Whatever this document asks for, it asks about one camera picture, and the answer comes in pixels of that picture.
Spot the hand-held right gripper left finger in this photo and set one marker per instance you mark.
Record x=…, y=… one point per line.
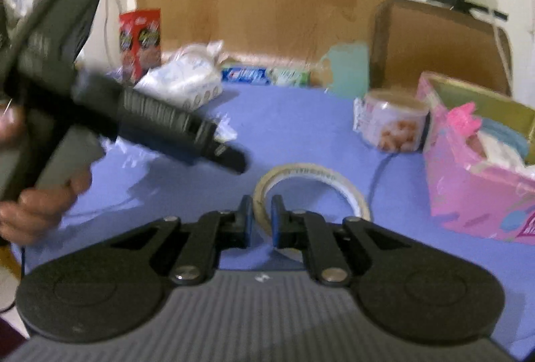
x=247, y=216

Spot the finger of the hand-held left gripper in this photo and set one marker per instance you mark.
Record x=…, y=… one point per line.
x=175, y=123

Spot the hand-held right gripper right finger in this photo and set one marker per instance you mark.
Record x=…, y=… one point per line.
x=276, y=216

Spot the clear adhesive tape roll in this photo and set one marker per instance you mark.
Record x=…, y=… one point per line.
x=352, y=194

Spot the pink biscuit tin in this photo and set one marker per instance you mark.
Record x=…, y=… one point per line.
x=468, y=199

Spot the light blue cloth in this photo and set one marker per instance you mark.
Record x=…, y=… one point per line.
x=508, y=138

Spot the person's left hand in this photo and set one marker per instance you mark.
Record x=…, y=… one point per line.
x=41, y=205

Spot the white plastic bag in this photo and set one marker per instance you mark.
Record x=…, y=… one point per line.
x=179, y=79

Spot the clear plastic wrapper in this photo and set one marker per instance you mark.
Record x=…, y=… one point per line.
x=225, y=132

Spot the red snack box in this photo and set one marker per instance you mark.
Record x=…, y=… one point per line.
x=140, y=44

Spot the blue toothpaste box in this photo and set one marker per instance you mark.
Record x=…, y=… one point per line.
x=250, y=76

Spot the blue tablecloth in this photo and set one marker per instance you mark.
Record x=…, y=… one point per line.
x=292, y=123

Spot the round snack can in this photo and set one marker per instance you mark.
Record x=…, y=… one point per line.
x=391, y=123

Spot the teal paper sheet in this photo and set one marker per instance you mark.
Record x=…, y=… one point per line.
x=347, y=71

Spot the brown cardboard box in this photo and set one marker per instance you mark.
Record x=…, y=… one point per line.
x=439, y=44

